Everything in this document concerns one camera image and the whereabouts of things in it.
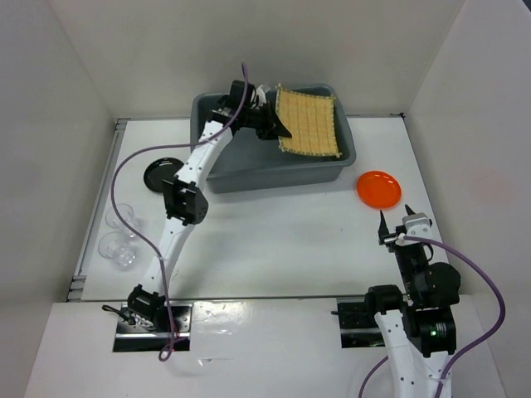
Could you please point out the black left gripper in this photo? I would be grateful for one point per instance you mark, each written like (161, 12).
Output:
(272, 126)

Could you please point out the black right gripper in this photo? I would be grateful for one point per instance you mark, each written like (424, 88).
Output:
(384, 235)

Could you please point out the woven bamboo placemat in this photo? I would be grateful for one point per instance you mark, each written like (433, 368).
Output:
(310, 121)

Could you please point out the orange plastic plate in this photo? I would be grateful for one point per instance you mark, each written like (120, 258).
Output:
(378, 189)

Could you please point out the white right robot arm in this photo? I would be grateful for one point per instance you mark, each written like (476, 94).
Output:
(415, 320)

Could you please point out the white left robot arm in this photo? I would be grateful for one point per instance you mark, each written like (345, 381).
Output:
(186, 206)

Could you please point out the grey plastic bin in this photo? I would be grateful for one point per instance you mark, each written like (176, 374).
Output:
(248, 163)

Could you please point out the black round plate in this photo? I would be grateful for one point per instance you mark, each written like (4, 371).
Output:
(160, 170)

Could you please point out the clear glass cup upper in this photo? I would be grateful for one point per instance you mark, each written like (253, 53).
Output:
(125, 217)

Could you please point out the clear glass cup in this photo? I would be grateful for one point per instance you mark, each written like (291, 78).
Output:
(125, 217)
(116, 247)

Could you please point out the clear glass cup lower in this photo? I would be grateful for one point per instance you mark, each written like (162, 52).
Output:
(116, 247)

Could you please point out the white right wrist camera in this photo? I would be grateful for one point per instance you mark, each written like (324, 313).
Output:
(418, 225)

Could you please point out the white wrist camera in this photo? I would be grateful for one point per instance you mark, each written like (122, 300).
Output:
(418, 225)
(258, 97)

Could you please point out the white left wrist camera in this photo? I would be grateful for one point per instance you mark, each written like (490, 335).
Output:
(258, 97)

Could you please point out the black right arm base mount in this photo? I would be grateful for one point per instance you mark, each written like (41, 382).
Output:
(374, 320)

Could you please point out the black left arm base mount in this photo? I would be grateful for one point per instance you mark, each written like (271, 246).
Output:
(132, 334)

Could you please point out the aluminium table edge rail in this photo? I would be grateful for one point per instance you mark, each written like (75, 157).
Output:
(78, 280)

